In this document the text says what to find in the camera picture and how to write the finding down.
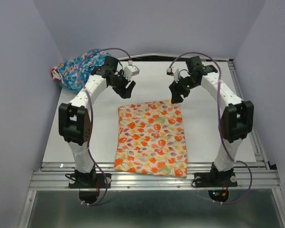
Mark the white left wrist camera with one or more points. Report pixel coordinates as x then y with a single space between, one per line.
130 71

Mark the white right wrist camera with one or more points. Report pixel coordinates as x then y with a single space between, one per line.
173 71

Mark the translucent blue plastic bin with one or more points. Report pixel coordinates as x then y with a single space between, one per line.
69 90

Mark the red and white floral skirt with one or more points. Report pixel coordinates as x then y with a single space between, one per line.
56 75

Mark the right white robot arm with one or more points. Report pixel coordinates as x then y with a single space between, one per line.
235 116

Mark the aluminium rail frame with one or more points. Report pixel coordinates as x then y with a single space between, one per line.
145 201

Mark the orange tulip print skirt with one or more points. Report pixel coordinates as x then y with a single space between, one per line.
151 139

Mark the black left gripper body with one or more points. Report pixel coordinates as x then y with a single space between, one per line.
120 80

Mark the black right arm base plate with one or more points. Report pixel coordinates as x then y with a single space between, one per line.
207 180

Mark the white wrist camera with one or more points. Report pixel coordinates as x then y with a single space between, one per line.
173 71
130 71

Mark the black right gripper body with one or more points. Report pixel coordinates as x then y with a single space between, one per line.
187 83

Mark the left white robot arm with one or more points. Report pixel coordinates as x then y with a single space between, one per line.
75 118

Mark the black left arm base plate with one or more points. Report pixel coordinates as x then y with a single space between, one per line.
88 181

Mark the blue floral print skirt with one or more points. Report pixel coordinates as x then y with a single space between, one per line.
68 70

